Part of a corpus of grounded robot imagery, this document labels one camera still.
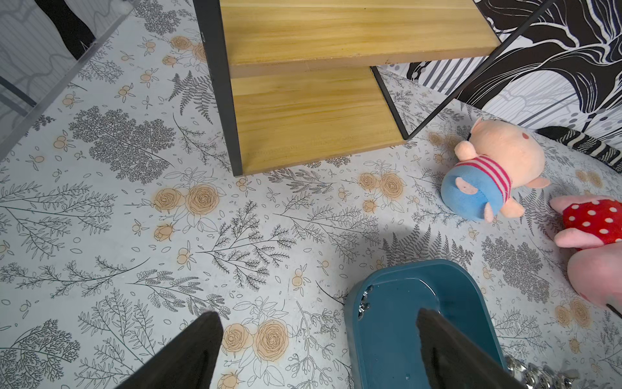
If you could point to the floral table mat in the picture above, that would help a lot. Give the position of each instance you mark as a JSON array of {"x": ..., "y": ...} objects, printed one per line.
[{"x": 121, "y": 222}]

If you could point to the steel wing nut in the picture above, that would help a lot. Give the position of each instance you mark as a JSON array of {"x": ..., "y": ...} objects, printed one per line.
[
  {"x": 533, "y": 377},
  {"x": 561, "y": 379},
  {"x": 516, "y": 368}
]

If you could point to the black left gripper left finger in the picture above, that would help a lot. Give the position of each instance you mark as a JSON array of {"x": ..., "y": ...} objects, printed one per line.
[{"x": 187, "y": 361}]

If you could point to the teal plastic storage tray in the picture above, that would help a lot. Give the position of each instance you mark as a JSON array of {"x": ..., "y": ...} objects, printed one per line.
[{"x": 384, "y": 346}]

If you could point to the pile of steel wing nuts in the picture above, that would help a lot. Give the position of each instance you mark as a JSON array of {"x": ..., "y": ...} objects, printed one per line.
[{"x": 364, "y": 302}]

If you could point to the peach pig plush blue trousers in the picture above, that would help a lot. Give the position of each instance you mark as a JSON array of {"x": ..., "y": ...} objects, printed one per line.
[{"x": 497, "y": 158}]

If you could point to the pink pig plush red dress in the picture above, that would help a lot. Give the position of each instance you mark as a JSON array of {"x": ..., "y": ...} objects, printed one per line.
[{"x": 592, "y": 226}]

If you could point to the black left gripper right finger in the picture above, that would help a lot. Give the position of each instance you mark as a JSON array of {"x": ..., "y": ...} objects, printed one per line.
[{"x": 451, "y": 360}]

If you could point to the wooden three-tier shelf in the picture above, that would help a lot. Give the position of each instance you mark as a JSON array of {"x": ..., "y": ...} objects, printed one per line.
[{"x": 299, "y": 81}]

